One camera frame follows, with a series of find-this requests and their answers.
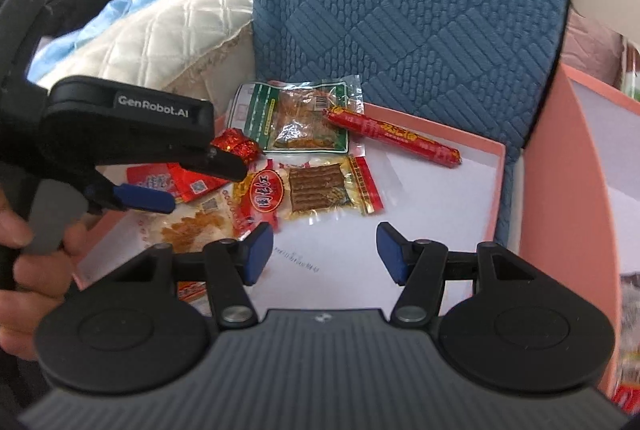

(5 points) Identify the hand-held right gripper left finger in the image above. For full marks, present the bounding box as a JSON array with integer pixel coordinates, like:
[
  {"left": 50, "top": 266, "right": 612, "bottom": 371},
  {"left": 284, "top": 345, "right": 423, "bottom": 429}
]
[{"left": 106, "top": 222, "right": 275, "bottom": 327}]

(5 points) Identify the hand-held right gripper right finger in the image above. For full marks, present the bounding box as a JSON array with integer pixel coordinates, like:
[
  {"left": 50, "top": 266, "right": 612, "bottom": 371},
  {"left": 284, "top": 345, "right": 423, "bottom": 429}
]
[{"left": 375, "top": 221, "right": 539, "bottom": 327}]

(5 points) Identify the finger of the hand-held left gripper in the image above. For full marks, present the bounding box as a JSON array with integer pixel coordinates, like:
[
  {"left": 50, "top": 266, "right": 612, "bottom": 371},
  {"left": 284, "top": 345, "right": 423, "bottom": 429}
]
[
  {"left": 84, "top": 167, "right": 177, "bottom": 217},
  {"left": 175, "top": 145, "right": 249, "bottom": 184}
]

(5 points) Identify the red foil candy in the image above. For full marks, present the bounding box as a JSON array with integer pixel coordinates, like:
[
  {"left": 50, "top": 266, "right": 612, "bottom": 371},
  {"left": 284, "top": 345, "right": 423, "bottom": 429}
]
[{"left": 210, "top": 127, "right": 261, "bottom": 161}]

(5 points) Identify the clear orange flake packet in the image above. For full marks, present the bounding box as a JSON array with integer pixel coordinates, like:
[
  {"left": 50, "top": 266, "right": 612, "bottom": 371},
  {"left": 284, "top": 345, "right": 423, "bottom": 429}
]
[{"left": 137, "top": 197, "right": 251, "bottom": 317}]

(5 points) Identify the pink box lid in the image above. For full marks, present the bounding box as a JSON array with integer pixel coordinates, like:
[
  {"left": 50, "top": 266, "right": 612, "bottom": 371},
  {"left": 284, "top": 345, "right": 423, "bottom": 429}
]
[{"left": 72, "top": 82, "right": 507, "bottom": 326}]

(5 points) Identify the green bordered snack packet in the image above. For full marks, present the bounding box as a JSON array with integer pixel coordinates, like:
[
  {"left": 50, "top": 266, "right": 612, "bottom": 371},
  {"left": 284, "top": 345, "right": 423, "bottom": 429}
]
[{"left": 232, "top": 75, "right": 368, "bottom": 158}]

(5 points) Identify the brown strips snack packet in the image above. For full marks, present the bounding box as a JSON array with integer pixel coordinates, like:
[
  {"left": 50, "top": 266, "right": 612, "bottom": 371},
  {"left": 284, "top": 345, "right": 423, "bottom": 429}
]
[{"left": 232, "top": 154, "right": 385, "bottom": 236}]

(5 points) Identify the red sausage stick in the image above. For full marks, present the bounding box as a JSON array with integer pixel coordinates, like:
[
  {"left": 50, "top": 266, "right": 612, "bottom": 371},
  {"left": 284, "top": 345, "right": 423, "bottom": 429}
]
[{"left": 322, "top": 106, "right": 461, "bottom": 169}]

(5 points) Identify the pink cardboard box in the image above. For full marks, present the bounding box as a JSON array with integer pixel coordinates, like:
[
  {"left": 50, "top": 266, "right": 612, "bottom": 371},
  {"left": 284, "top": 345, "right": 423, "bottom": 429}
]
[{"left": 517, "top": 62, "right": 640, "bottom": 403}]

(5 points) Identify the dried fish snack packet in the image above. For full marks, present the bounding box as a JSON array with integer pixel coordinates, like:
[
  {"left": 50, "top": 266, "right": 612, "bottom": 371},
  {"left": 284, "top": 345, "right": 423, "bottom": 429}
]
[{"left": 620, "top": 272, "right": 640, "bottom": 351}]

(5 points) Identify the small red snack packet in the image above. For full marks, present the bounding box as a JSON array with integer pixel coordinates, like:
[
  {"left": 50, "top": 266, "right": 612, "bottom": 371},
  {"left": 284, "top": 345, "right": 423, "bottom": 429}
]
[{"left": 612, "top": 385, "right": 640, "bottom": 411}]

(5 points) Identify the person's left hand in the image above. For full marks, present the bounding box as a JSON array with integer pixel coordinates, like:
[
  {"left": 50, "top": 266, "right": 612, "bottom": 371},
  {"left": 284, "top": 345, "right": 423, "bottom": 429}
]
[{"left": 0, "top": 189, "right": 102, "bottom": 362}]

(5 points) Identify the cream quilted pillow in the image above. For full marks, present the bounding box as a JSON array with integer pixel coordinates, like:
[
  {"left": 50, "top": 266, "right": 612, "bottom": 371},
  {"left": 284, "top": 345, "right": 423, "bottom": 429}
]
[{"left": 37, "top": 0, "right": 256, "bottom": 93}]

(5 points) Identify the light blue star cloth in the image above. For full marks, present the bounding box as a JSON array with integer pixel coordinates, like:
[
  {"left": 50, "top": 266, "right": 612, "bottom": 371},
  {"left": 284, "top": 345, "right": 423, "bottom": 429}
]
[{"left": 27, "top": 0, "right": 196, "bottom": 81}]

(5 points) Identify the blue textured chair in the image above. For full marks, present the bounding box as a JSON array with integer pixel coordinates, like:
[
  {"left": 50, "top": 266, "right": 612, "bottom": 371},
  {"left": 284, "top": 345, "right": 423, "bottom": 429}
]
[{"left": 248, "top": 0, "right": 576, "bottom": 241}]

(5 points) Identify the pink cloth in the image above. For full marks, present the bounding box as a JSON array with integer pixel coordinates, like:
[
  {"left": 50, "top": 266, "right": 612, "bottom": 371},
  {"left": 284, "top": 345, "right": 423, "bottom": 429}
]
[{"left": 560, "top": 7, "right": 624, "bottom": 86}]

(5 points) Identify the green white bag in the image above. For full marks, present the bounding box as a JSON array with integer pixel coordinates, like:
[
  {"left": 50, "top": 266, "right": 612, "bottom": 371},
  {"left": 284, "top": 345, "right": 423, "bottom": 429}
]
[{"left": 620, "top": 35, "right": 640, "bottom": 101}]

